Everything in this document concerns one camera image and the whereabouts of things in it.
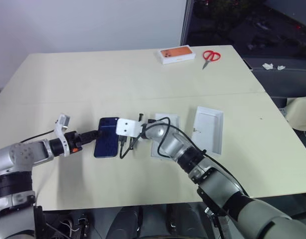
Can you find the cream padded cushion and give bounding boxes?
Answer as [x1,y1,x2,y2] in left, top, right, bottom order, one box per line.
[284,95,306,132]

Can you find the dark grey side bench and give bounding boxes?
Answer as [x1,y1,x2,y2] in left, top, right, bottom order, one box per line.
[242,57,306,101]

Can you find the black electronics with wires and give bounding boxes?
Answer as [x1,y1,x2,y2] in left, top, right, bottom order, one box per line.
[58,211,91,239]

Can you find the dark window pane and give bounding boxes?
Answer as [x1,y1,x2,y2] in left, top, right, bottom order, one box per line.
[187,0,306,60]

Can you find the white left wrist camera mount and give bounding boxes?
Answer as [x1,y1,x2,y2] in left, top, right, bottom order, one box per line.
[54,114,72,158]

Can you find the white phone box base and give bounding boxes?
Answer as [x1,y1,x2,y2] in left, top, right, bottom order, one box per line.
[150,113,181,161]

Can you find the dark blue smartphone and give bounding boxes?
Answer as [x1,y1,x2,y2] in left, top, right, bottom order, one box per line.
[93,117,121,158]

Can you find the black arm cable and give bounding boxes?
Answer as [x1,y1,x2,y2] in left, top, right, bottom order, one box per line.
[119,117,251,199]
[19,128,56,144]

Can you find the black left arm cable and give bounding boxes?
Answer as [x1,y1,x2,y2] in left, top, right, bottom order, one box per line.
[19,128,56,144]

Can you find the white phone box lid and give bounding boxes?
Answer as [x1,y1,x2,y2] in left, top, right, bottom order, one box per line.
[191,106,224,156]

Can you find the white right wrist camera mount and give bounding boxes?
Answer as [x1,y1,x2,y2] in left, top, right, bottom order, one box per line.
[115,118,142,138]

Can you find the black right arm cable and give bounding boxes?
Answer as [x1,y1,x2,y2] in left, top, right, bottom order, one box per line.
[119,117,251,199]

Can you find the phone box with orange print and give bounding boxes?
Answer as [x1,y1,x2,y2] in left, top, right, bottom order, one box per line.
[157,45,196,66]

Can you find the red handled scissors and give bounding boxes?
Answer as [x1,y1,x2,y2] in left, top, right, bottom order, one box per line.
[201,50,222,70]

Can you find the grey window frame post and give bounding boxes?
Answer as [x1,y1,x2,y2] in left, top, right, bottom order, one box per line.
[180,0,191,47]

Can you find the dark rounded shape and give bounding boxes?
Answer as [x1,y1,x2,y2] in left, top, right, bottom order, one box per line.
[110,204,144,239]

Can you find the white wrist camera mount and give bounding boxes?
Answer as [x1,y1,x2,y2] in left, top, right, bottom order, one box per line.
[115,118,142,138]
[54,114,72,158]

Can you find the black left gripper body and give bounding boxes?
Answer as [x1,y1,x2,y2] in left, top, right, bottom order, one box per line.
[65,130,83,154]

